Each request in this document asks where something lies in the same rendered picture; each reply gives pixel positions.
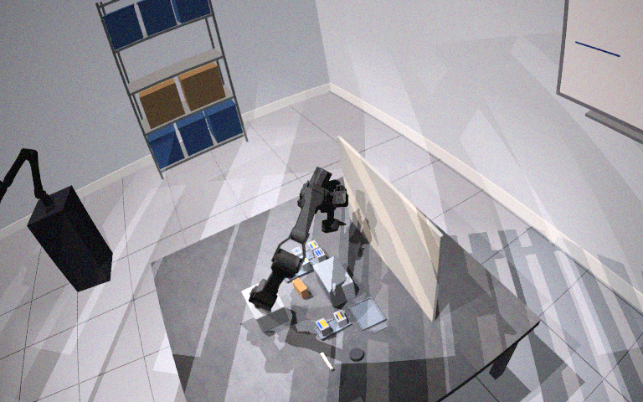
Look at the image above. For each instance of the orange box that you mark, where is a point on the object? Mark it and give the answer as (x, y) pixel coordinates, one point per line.
(300, 288)

